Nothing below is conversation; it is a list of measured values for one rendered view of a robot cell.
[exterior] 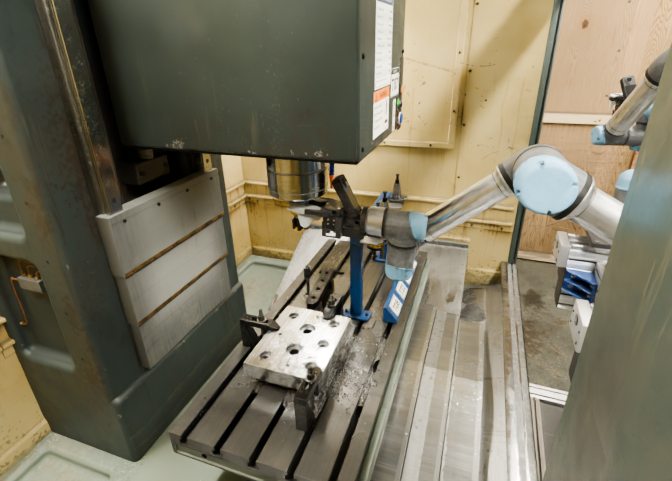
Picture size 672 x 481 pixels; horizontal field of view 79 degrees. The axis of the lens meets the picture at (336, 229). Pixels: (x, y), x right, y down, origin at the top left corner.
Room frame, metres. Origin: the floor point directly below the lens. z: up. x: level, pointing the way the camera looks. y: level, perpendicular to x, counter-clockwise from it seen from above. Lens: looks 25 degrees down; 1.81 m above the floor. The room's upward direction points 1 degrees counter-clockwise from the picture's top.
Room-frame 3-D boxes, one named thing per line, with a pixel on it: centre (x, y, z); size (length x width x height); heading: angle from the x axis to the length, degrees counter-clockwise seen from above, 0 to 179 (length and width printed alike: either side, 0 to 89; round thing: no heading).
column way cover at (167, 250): (1.18, 0.52, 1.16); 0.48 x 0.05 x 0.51; 160
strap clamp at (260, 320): (1.06, 0.25, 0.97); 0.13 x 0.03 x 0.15; 70
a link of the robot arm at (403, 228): (0.96, -0.18, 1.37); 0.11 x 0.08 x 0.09; 75
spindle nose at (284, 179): (1.03, 0.10, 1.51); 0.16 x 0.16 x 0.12
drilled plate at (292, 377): (0.99, 0.11, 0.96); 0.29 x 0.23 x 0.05; 160
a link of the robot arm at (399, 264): (0.97, -0.18, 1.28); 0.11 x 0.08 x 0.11; 160
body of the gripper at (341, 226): (1.00, -0.02, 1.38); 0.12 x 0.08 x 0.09; 75
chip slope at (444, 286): (1.64, -0.13, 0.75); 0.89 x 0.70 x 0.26; 70
